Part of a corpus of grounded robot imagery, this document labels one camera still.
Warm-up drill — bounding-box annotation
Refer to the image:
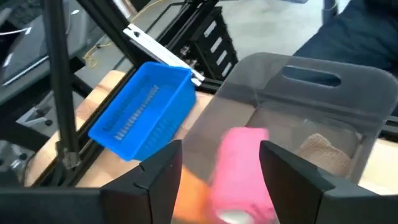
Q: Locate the yellow cable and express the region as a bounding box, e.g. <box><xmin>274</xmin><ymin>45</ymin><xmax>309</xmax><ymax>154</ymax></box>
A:
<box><xmin>81</xmin><ymin>39</ymin><xmax>113</xmax><ymax>70</ymax></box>

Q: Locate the black aluminium table frame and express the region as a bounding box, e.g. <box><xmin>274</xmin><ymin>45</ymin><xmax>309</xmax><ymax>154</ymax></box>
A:
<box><xmin>0</xmin><ymin>0</ymin><xmax>224</xmax><ymax>188</ymax></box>

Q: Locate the brown bandage roll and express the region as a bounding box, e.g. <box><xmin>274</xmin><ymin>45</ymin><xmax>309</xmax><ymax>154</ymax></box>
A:
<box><xmin>294</xmin><ymin>133</ymin><xmax>354</xmax><ymax>179</ymax></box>

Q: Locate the black drawer cabinet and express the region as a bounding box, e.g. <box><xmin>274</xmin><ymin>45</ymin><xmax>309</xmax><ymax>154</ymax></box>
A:
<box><xmin>182</xmin><ymin>6</ymin><xmax>239</xmax><ymax>82</ymax></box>

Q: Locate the person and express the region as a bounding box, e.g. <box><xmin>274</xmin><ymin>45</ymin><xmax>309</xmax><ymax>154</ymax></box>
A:
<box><xmin>293</xmin><ymin>0</ymin><xmax>398</xmax><ymax>73</ymax></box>

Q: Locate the silver metal bracket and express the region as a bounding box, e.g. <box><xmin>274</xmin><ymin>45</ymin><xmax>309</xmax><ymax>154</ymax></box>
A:
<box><xmin>123</xmin><ymin>24</ymin><xmax>206</xmax><ymax>87</ymax></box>

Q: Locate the pink bandage roll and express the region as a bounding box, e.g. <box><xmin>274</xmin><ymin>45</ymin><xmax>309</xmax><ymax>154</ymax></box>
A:
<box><xmin>207</xmin><ymin>126</ymin><xmax>278</xmax><ymax>224</ymax></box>

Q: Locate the grey translucent plastic bin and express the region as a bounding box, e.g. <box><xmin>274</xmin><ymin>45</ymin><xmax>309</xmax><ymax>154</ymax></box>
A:
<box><xmin>181</xmin><ymin>52</ymin><xmax>398</xmax><ymax>224</ymax></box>

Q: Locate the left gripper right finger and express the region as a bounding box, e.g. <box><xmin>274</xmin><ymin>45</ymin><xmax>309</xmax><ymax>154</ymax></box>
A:
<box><xmin>259</xmin><ymin>140</ymin><xmax>398</xmax><ymax>224</ymax></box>

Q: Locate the blue plastic basket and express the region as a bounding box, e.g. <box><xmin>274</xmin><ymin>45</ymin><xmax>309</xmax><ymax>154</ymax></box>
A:
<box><xmin>88</xmin><ymin>61</ymin><xmax>197</xmax><ymax>162</ymax></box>

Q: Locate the orange bandage roll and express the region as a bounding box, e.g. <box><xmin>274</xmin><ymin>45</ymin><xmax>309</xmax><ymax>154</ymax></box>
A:
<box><xmin>172</xmin><ymin>166</ymin><xmax>213</xmax><ymax>224</ymax></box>

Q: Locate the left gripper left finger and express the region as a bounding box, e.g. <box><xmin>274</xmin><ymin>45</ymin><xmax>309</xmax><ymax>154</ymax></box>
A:
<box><xmin>0</xmin><ymin>139</ymin><xmax>183</xmax><ymax>224</ymax></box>

